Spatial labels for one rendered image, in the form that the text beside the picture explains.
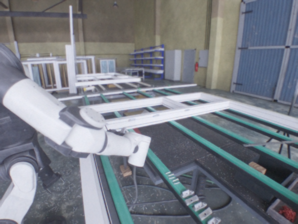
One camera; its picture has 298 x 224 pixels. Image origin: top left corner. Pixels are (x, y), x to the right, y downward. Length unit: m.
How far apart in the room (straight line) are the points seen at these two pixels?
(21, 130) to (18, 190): 0.28
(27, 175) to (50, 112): 0.42
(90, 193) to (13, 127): 0.35
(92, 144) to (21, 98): 0.20
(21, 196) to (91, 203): 0.43
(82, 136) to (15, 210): 0.61
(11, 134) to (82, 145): 0.32
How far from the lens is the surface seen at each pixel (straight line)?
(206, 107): 1.41
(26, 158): 0.75
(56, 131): 0.38
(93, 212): 0.46
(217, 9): 8.45
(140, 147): 0.57
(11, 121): 0.64
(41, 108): 0.39
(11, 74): 0.44
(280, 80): 6.83
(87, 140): 0.40
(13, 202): 0.90
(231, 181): 1.12
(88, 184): 0.54
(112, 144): 0.44
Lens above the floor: 1.30
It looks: 19 degrees down
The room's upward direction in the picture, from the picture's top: straight up
